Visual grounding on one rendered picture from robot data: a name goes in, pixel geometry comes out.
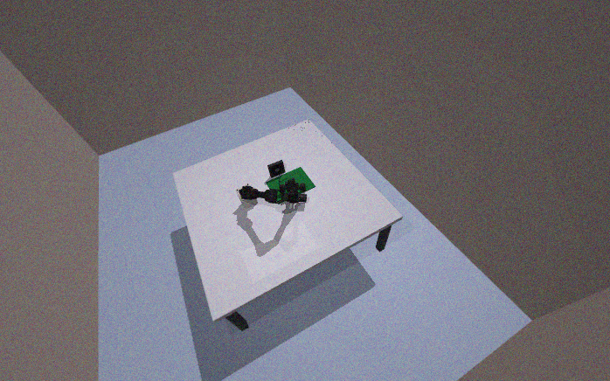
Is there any black square fan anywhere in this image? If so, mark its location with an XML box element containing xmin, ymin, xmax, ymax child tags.
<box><xmin>267</xmin><ymin>160</ymin><xmax>285</xmax><ymax>178</ymax></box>

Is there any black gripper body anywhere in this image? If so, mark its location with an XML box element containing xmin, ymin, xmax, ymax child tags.
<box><xmin>280</xmin><ymin>184</ymin><xmax>306</xmax><ymax>192</ymax></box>

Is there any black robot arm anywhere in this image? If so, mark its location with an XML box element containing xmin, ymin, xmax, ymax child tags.
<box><xmin>239</xmin><ymin>179</ymin><xmax>307</xmax><ymax>204</ymax></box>

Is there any green circuit board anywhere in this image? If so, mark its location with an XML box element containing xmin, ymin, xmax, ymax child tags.
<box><xmin>266</xmin><ymin>167</ymin><xmax>315</xmax><ymax>202</ymax></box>

